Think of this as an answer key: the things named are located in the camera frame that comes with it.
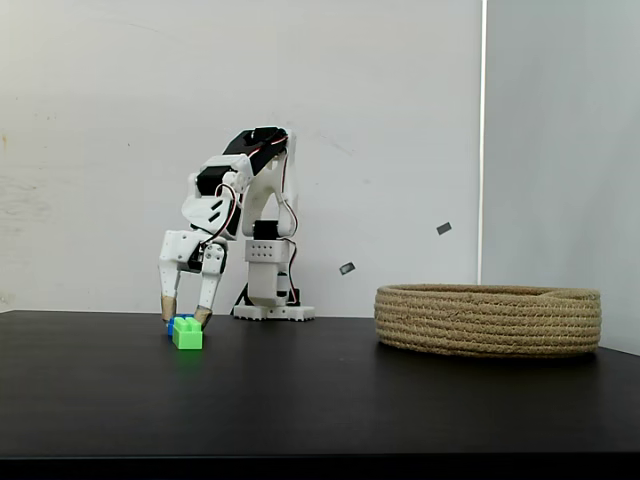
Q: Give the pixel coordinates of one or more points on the blue lego block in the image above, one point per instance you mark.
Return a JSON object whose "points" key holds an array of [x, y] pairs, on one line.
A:
{"points": [[170, 327]]}

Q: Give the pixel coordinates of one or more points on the green lego block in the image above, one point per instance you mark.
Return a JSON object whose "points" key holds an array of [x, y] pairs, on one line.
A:
{"points": [[189, 340]]}

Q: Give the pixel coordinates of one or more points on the grey tape piece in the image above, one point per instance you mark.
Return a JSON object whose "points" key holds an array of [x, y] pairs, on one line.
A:
{"points": [[444, 228], [347, 268]]}

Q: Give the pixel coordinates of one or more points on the white vertical corner strip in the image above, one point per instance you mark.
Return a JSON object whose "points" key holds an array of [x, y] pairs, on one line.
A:
{"points": [[483, 150]]}

